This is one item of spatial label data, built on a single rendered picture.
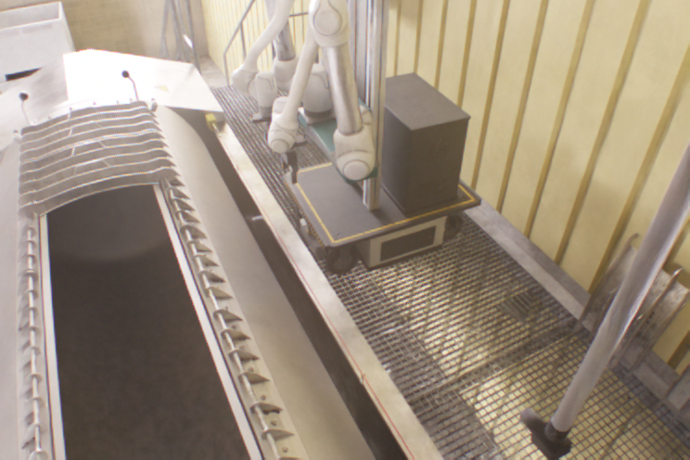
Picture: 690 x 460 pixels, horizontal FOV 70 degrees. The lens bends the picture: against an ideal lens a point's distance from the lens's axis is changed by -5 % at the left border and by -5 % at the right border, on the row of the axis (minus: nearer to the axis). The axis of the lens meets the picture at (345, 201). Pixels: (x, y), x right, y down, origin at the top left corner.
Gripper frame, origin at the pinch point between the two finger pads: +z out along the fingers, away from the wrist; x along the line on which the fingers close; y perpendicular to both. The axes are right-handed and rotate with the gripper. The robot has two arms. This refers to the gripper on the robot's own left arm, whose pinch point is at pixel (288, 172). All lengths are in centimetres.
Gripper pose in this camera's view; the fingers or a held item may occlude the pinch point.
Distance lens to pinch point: 244.9
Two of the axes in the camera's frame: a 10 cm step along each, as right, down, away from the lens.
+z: 0.0, 7.8, 6.2
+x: 4.1, 5.7, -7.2
